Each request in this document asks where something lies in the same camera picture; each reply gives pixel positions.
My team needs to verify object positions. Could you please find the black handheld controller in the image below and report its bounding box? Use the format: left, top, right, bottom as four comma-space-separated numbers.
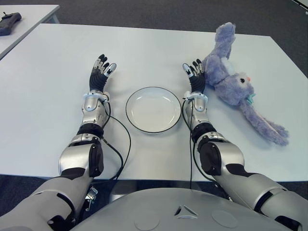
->
0, 11, 22, 36

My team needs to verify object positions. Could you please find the white side table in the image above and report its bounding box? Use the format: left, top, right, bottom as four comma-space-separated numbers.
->
0, 4, 60, 60

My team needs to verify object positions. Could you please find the grey robot torso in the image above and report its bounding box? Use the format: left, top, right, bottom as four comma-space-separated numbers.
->
69, 187, 304, 231

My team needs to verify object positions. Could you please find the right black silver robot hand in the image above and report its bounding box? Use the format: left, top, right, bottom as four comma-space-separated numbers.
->
182, 58, 206, 93

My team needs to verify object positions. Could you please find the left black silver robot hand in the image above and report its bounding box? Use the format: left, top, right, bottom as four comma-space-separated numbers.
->
89, 53, 118, 93

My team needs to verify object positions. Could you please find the purple plush bunny doll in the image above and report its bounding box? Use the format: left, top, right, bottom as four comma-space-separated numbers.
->
201, 22, 289, 147

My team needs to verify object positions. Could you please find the metal clamp bracket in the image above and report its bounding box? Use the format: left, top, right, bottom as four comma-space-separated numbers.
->
85, 186, 98, 210

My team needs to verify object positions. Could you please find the thick black cable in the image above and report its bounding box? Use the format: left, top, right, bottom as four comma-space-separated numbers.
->
90, 137, 124, 184

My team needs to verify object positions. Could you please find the white plate with black rim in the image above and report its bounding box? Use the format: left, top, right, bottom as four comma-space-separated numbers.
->
125, 86, 182, 134

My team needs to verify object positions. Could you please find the thin black cable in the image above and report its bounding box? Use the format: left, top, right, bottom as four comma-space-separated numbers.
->
103, 96, 132, 181
182, 97, 214, 190

